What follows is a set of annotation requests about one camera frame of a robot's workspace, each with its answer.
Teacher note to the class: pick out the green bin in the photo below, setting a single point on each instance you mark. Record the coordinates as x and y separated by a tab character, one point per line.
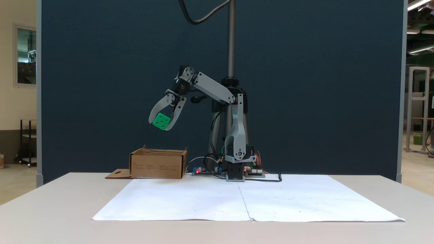
417	139

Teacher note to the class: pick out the white paper sheet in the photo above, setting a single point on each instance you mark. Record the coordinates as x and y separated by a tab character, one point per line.
176	200
322	200

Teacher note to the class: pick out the ceiling tube light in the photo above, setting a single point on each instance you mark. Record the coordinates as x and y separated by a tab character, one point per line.
418	4
420	49
413	31

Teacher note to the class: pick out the dark shelf cart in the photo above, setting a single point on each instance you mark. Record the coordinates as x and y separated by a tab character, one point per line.
28	142

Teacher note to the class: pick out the green dice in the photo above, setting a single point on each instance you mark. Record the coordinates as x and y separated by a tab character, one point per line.
161	121

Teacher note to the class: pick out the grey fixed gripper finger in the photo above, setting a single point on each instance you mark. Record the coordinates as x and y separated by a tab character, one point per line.
179	112

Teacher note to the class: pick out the aluminium profile frame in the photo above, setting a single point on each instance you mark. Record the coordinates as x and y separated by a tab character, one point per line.
418	98

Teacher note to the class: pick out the threaded metal stand pole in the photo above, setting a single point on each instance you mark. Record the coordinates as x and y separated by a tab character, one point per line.
231	40

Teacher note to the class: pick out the framed wall window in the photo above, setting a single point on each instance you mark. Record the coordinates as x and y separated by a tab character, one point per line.
26	56

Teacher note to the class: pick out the brown cardboard box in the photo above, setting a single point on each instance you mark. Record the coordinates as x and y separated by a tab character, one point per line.
156	166

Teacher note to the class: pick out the motor driver circuit board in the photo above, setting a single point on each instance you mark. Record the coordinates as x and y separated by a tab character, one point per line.
255	173

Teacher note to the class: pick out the dark blue partition panel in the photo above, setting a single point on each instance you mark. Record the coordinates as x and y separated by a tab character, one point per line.
101	67

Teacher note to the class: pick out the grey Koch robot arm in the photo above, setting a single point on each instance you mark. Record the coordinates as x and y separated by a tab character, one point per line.
237	135

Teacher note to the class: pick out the blue power circuit board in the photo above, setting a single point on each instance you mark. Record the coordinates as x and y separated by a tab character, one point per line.
206	171

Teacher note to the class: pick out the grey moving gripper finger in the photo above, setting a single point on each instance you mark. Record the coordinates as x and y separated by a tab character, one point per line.
159	103

